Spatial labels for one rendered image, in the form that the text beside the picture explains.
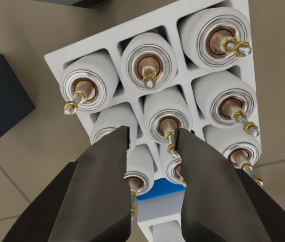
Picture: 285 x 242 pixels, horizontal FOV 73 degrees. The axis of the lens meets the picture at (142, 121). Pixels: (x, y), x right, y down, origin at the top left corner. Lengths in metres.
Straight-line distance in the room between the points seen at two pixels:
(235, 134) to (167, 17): 0.26
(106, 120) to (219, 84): 0.22
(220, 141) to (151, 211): 0.38
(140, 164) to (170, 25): 0.29
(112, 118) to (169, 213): 0.40
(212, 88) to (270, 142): 0.49
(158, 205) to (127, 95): 0.42
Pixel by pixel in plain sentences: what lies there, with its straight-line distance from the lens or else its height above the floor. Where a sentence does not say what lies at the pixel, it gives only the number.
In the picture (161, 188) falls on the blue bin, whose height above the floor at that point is 0.09.
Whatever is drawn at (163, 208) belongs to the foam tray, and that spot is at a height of 0.15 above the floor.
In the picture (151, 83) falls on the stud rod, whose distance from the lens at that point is 0.25.
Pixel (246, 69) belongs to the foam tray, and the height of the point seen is 0.18.
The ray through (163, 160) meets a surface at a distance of 0.44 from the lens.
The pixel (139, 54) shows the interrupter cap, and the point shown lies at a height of 0.25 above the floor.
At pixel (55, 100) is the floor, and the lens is 0.68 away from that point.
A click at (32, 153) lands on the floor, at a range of 0.84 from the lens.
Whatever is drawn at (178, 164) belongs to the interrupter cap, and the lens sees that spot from 0.43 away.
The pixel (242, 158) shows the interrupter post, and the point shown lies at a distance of 0.44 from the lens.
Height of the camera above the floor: 0.57
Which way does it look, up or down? 62 degrees down
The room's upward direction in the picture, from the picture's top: 178 degrees counter-clockwise
